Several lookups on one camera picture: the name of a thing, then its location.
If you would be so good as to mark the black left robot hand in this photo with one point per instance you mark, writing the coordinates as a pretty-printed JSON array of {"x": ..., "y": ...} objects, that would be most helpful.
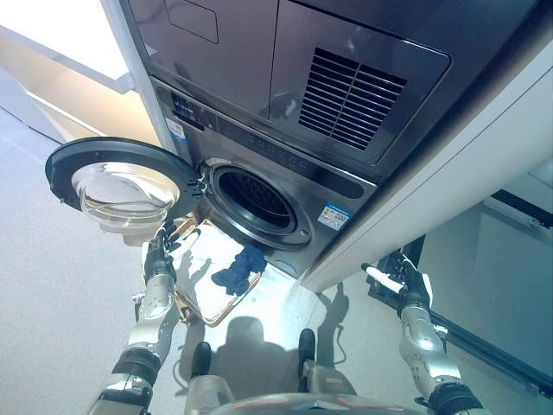
[{"x": 160, "y": 259}]

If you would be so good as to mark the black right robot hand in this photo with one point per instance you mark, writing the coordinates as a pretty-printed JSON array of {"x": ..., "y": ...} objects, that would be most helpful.
[{"x": 415, "y": 289}]

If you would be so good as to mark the dark blue garment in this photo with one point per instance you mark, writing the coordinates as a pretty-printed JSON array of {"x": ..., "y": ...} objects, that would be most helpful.
[{"x": 242, "y": 268}]

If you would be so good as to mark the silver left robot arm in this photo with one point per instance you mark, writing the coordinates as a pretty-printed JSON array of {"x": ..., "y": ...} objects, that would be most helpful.
[{"x": 149, "y": 320}]

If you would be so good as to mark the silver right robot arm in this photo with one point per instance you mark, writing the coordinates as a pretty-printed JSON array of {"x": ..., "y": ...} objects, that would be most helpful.
[{"x": 421, "y": 346}]

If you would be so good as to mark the white basket with gold rim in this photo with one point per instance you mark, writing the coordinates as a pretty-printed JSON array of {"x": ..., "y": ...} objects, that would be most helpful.
[{"x": 203, "y": 250}]

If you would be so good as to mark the grey front-load washing machine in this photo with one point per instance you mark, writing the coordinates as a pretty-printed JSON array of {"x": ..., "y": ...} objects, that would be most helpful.
[{"x": 259, "y": 142}]

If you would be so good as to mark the black sliding door track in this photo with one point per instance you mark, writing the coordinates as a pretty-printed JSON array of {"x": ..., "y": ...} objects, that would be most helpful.
[{"x": 475, "y": 341}]

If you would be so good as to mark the black left robot foot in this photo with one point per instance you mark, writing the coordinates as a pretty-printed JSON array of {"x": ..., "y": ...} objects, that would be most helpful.
[{"x": 201, "y": 356}]

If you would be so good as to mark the black robot foot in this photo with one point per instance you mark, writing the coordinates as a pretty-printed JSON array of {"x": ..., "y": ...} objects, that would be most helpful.
[
  {"x": 201, "y": 356},
  {"x": 307, "y": 346}
]

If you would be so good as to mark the blue-bordered warning sticker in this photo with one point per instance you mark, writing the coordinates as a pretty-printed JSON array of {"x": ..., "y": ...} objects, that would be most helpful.
[{"x": 334, "y": 216}]

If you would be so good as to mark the round glass washer door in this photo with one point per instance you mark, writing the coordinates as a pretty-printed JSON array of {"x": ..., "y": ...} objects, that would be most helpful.
[{"x": 129, "y": 151}]

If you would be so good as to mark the black right robot foot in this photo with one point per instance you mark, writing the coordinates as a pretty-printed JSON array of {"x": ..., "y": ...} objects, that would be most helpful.
[{"x": 307, "y": 346}]

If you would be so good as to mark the wide white cabinet side panel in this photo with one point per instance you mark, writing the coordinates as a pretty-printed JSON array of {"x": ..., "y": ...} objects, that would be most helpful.
[{"x": 453, "y": 173}]

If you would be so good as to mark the silver right robot leg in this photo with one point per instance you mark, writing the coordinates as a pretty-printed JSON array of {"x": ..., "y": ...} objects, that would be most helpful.
[{"x": 328, "y": 380}]

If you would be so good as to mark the silver robot leg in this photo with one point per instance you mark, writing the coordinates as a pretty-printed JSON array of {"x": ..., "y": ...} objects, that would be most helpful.
[
  {"x": 328, "y": 380},
  {"x": 207, "y": 393}
]

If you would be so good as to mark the white and blue label sticker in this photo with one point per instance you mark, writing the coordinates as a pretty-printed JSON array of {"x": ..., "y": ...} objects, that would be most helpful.
[{"x": 176, "y": 129}]

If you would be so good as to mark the silver left robot leg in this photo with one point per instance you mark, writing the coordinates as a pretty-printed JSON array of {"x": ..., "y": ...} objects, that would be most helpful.
[{"x": 207, "y": 393}]

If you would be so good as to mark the grey robot torso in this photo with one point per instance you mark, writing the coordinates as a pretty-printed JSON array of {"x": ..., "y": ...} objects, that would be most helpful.
[{"x": 311, "y": 406}]

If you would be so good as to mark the narrow white cabinet side panel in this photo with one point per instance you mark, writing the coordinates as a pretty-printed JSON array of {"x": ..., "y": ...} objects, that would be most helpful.
[{"x": 138, "y": 65}]

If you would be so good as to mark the white window ledge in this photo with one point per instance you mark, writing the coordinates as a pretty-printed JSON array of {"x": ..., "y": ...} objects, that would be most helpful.
[{"x": 65, "y": 39}]

